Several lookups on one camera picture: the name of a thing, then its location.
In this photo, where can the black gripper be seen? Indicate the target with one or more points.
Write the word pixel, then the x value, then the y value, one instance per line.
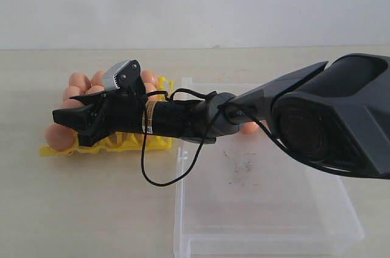
pixel 182 115

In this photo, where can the yellow plastic egg tray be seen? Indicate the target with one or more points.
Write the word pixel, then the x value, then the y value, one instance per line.
pixel 119 141

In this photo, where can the brown egg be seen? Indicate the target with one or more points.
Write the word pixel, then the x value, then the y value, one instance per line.
pixel 149 89
pixel 264 123
pixel 249 128
pixel 58 137
pixel 79 80
pixel 71 104
pixel 97 79
pixel 94 89
pixel 71 91
pixel 150 77

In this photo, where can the clear plastic container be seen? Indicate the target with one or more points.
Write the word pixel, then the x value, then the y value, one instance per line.
pixel 243 196

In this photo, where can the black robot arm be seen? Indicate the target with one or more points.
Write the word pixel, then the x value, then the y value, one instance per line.
pixel 333 117

